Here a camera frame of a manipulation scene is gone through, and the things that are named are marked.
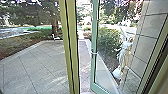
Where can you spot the green framed glass door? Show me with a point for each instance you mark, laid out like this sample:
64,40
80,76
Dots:
70,46

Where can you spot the green garden bush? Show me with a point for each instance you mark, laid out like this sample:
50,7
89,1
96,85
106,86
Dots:
108,41

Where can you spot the white outdoor bench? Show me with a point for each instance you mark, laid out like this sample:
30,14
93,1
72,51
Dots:
57,38

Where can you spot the large tree trunk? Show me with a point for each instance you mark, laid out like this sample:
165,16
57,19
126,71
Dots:
55,26

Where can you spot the long low garden hedge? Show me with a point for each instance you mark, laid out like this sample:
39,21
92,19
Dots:
26,41

